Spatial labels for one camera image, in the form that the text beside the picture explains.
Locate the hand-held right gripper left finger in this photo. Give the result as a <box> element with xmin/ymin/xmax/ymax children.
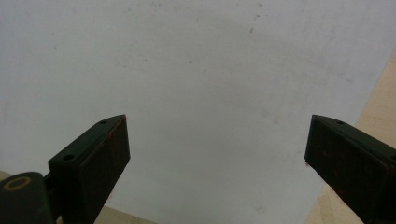
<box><xmin>48</xmin><ymin>114</ymin><xmax>132</xmax><ymax>224</ymax></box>

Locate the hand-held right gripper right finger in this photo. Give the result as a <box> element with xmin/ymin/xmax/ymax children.
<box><xmin>304</xmin><ymin>114</ymin><xmax>396</xmax><ymax>224</ymax></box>

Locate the white table mat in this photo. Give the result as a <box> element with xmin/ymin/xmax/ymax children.
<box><xmin>0</xmin><ymin>0</ymin><xmax>396</xmax><ymax>224</ymax></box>

